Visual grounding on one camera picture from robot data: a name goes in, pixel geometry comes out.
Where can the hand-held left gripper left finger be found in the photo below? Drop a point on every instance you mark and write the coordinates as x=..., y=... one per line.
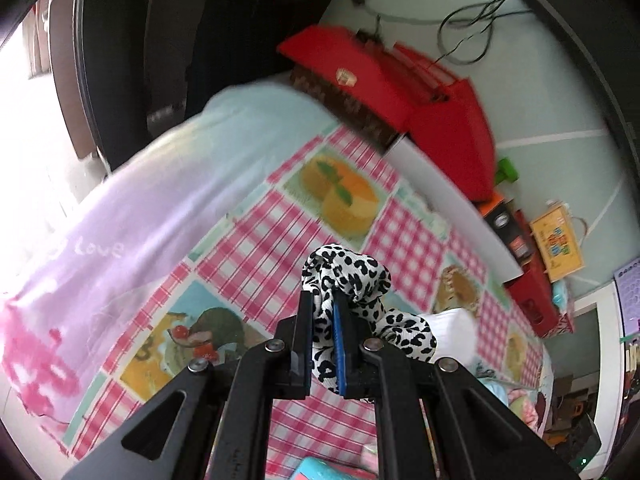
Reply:
x=300, y=340

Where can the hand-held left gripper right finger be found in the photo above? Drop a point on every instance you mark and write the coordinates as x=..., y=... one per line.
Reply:
x=341, y=345

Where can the black white leopard print scrunchie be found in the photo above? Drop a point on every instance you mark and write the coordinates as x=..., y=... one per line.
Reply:
x=350, y=270

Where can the white soft item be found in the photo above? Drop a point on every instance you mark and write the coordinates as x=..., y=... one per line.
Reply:
x=455, y=330

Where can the cake print checkered tablecloth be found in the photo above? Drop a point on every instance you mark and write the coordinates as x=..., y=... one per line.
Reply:
x=410, y=240

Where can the teal packet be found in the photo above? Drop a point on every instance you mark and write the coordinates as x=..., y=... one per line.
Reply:
x=320, y=470

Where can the black box with orange label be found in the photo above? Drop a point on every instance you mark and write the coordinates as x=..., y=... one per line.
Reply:
x=505, y=220

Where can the light blue wet wipes pack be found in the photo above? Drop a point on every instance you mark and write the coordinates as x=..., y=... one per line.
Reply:
x=560, y=295

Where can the red patterned tin box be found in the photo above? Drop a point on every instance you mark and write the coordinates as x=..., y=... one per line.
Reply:
x=565, y=325

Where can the stack of cardboard boxes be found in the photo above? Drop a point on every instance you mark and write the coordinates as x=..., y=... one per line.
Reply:
x=570, y=410

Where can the green dumbbell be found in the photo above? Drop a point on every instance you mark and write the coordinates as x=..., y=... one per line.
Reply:
x=507, y=170

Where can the large red box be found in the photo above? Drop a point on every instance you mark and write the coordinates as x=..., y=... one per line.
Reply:
x=450, y=125

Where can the flat red box brown pattern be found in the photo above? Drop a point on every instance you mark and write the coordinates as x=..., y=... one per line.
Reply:
x=340, y=55

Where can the purple perforated basket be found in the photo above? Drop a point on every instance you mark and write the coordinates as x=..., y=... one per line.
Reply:
x=630, y=295

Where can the black display screen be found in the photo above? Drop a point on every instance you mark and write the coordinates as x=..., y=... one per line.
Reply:
x=175, y=35

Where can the black wall television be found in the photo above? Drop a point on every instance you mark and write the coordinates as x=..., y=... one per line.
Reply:
x=575, y=25

